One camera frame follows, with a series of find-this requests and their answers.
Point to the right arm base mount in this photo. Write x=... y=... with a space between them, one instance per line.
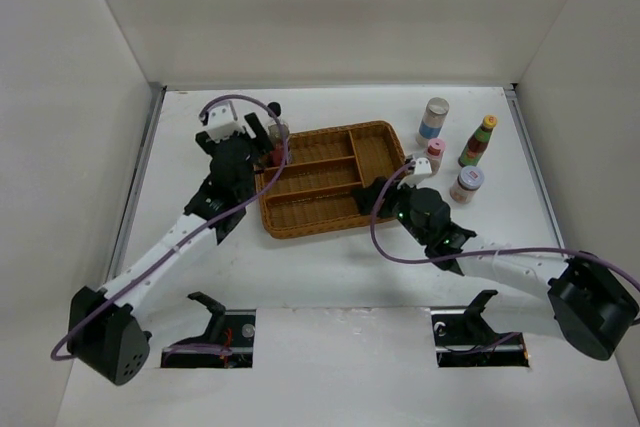
x=463 y=339

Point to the aluminium table edge frame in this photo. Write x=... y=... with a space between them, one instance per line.
x=352 y=268

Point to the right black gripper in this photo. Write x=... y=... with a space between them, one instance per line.
x=366 y=196

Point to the woven wicker divided basket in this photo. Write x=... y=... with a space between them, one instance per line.
x=313 y=194

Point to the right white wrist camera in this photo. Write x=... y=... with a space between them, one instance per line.
x=420 y=171

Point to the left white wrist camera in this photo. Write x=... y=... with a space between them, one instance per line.
x=222 y=122

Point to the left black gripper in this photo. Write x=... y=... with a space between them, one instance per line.
x=261 y=140

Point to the green sauce bottle yellow cap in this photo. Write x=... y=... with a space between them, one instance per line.
x=478 y=142

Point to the tall glass red-label bottle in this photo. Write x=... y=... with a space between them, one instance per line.
x=278 y=131

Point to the blue-label silver-lid shaker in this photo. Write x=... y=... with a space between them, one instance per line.
x=432 y=121

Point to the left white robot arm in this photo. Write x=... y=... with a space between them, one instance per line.
x=105 y=330

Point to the pink-cap spice shaker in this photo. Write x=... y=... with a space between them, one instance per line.
x=434 y=152

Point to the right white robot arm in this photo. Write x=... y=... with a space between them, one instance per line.
x=573 y=296

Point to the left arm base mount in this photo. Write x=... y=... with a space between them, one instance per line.
x=227 y=341

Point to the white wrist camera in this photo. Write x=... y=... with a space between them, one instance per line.
x=222 y=122
x=420 y=171

